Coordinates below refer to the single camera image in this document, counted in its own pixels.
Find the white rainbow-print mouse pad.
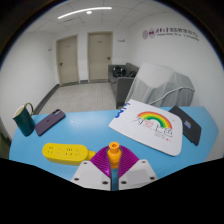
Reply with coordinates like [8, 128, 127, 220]
[108, 98, 184, 157]

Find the black flat case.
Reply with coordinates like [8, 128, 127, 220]
[168, 105, 203, 147]

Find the beige door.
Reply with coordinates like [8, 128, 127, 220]
[55, 34, 80, 86]
[87, 31, 114, 83]

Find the white metal rail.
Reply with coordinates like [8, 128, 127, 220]
[148, 86, 196, 107]

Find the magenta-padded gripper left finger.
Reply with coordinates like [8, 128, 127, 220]
[70, 145, 113, 192]

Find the dark green mug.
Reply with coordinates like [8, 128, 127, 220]
[12, 102, 36, 137]

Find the purple smartphone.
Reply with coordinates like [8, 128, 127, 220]
[34, 108, 67, 137]

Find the long ceiling light strip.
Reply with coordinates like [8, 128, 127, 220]
[57, 6, 113, 20]

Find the yellow power strip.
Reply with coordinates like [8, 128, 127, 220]
[41, 142, 97, 167]

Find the wall logo sign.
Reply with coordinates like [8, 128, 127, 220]
[141, 26, 201, 43]

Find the grey sofa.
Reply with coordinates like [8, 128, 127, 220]
[107, 62, 140, 109]

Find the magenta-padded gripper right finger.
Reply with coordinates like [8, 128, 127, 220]
[117, 145, 159, 191]

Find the grey cloth-covered equipment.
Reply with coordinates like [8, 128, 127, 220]
[124, 62, 195, 108]

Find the black bag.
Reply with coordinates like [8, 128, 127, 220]
[112, 66, 138, 79]

